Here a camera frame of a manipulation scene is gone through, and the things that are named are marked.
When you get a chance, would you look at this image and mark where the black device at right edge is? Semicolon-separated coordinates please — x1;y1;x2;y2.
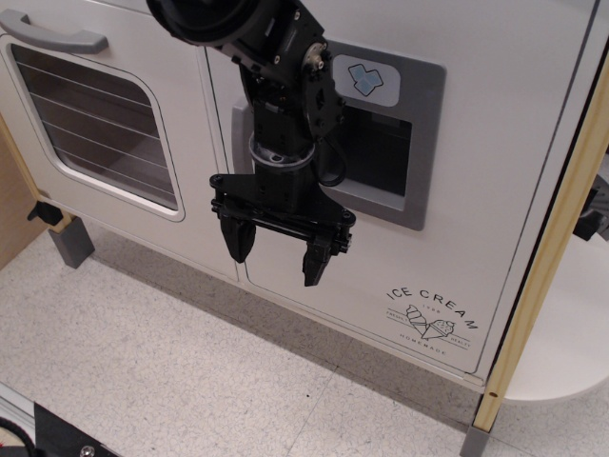
573;175;608;241

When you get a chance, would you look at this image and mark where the white round table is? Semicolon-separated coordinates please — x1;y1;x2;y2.
504;234;608;405

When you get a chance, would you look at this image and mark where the wooden panel left edge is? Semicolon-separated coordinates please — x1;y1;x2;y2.
1;119;43;268

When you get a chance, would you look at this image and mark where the wooden right side post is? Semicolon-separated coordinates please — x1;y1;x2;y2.
472;49;608;433

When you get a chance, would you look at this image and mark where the black clamp on left post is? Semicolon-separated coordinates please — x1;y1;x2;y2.
27;201;64;227

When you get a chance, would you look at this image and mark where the white fridge door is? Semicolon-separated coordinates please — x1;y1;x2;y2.
235;1;608;384

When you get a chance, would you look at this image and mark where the grey left cabinet leg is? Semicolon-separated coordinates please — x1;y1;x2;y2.
49;217;95;268

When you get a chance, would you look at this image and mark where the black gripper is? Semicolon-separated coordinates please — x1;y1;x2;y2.
209;166;356;287

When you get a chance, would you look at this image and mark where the black base plate with screw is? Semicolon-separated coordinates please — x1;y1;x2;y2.
34;403;119;456

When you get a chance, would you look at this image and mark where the grey ice dispenser panel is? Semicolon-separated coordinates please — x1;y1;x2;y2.
326;41;446;231

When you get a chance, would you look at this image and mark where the grey oven door handle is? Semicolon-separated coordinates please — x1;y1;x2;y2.
1;9;108;55

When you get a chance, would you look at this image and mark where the grey fridge door handle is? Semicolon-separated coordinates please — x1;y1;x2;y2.
231;97;254;174

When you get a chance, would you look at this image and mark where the grey right foot cap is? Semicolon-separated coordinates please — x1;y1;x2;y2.
460;426;490;457

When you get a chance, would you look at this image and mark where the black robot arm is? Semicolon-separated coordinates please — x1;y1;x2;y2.
147;1;356;287

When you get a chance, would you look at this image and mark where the white oven door with window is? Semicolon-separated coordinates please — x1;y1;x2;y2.
1;1;237;280

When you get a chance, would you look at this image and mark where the aluminium rail bottom left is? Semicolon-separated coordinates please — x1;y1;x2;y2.
0;383;35;441

